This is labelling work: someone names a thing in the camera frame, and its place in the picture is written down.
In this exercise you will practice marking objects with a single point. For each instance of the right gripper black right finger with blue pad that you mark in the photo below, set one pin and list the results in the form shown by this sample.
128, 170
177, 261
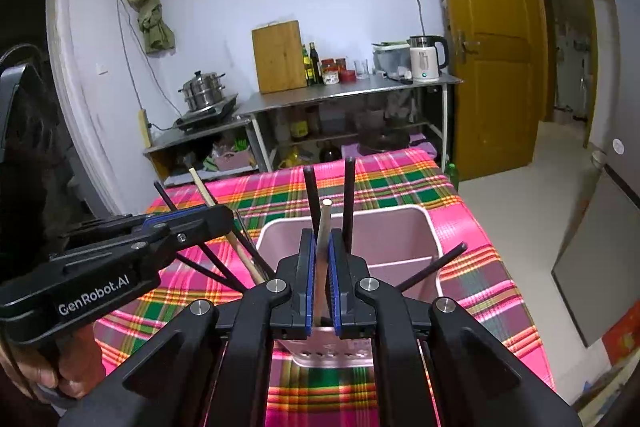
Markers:
351, 316

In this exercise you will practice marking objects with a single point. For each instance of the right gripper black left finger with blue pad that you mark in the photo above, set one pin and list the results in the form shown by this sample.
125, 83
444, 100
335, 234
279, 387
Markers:
291, 319

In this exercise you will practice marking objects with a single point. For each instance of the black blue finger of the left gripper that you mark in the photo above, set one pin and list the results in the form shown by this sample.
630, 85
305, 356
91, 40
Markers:
185, 228

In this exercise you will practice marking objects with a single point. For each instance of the cream chopstick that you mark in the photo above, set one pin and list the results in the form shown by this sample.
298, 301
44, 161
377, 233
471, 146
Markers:
321, 307
231, 237

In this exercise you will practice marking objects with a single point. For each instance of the black chopstick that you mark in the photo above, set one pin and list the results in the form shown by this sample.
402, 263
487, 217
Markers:
228, 278
312, 197
348, 204
241, 234
433, 268
206, 272

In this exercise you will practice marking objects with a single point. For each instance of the pink plastic utensil holder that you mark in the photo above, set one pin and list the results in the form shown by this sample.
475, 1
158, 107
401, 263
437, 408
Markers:
396, 242

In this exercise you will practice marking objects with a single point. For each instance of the metal kitchen shelf table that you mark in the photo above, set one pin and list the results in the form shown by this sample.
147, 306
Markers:
342, 95

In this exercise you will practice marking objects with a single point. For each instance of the person's left hand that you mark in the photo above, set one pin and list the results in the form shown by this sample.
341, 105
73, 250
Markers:
80, 368

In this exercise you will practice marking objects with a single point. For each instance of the low metal side table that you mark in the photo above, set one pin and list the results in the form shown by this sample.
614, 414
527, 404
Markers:
219, 152

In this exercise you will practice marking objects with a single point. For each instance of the white power strip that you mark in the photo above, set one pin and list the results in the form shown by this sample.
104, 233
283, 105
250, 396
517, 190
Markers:
144, 128

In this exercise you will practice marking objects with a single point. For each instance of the black induction cooker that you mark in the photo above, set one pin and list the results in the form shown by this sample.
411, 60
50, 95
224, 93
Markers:
218, 113

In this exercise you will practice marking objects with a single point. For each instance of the stainless steel steamer pot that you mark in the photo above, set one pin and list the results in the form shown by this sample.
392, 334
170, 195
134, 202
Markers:
203, 90

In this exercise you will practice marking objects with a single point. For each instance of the wooden cutting board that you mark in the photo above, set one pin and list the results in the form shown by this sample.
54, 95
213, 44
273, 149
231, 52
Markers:
278, 54

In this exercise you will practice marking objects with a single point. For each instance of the green yellow bottle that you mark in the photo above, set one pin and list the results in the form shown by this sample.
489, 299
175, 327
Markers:
308, 67

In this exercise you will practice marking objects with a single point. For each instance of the red lidded jar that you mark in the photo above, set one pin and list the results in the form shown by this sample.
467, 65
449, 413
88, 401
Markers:
329, 71

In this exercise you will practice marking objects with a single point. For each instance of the dark oil bottle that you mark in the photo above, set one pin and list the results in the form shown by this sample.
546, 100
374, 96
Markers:
315, 62

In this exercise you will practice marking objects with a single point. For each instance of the grey board leaning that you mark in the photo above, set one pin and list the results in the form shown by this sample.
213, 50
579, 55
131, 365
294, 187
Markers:
597, 274

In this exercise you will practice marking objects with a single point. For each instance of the grey plastic container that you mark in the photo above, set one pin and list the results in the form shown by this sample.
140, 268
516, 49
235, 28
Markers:
391, 58

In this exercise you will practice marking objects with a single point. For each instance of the white electric kettle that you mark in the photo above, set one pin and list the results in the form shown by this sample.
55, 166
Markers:
429, 56

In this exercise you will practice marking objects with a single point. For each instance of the yellow wooden door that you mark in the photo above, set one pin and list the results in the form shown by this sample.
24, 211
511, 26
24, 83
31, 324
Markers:
496, 48

